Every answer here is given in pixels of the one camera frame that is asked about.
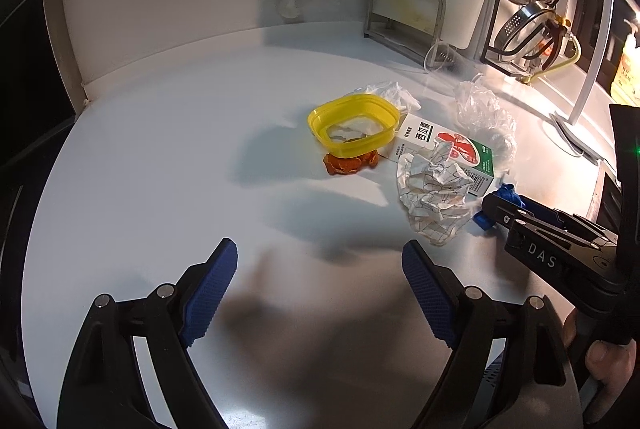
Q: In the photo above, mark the green and white medicine box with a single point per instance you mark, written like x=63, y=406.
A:
x=425, y=136

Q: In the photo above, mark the yellow bottle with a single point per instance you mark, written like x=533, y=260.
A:
x=625, y=74

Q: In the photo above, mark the person's right hand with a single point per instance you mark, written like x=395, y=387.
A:
x=610, y=361

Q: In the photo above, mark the orange peel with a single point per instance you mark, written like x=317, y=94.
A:
x=345, y=165

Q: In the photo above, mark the white stand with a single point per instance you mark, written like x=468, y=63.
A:
x=600, y=44

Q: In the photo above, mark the clear plastic bag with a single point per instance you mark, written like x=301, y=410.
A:
x=395, y=94

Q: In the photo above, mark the clear plastic cup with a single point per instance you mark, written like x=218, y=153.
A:
x=442, y=56

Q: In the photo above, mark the yellow plastic bowl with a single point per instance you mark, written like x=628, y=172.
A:
x=320, y=119

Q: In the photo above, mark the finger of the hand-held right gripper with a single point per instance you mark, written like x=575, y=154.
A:
x=530, y=249
x=565, y=221

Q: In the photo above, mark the clear plastic wrap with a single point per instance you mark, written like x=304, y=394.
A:
x=480, y=109

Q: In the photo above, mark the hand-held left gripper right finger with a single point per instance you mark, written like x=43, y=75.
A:
x=425, y=294

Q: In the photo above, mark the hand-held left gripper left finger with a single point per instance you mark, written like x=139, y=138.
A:
x=210, y=289

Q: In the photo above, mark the metal colander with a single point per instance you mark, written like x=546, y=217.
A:
x=520, y=21

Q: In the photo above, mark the printed paper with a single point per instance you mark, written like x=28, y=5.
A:
x=435, y=199

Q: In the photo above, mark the white tissue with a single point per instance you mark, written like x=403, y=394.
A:
x=352, y=127

